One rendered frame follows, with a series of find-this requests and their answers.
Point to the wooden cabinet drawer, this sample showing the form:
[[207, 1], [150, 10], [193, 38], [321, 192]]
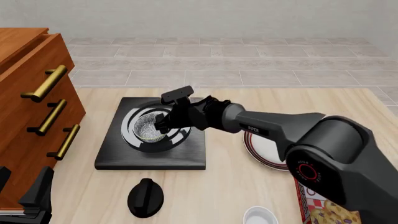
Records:
[[18, 77], [18, 116], [21, 158]]

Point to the wooden cabinet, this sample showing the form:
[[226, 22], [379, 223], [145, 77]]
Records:
[[12, 42]]

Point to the flat black stove plate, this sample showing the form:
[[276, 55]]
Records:
[[124, 161]]

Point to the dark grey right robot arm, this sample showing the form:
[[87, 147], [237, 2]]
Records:
[[326, 140]]

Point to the white plate with red rings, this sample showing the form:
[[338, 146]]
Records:
[[264, 149]]

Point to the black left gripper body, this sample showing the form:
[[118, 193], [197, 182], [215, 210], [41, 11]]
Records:
[[28, 217]]

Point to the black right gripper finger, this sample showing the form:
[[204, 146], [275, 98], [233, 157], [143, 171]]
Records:
[[164, 128], [163, 118]]

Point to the small white bowl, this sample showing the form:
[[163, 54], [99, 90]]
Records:
[[259, 217]]

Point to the printed cookie box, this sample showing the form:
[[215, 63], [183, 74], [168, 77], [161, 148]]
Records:
[[329, 212]]

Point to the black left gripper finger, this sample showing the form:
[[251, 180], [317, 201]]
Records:
[[4, 178], [40, 193]]

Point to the round black stove knob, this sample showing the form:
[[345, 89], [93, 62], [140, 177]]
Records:
[[145, 198]]

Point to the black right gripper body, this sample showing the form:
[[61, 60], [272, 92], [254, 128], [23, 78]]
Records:
[[188, 115]]

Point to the black patterned bowl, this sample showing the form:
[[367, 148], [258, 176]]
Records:
[[146, 145]]

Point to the small flat plate on stalk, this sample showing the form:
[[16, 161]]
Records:
[[177, 94]]

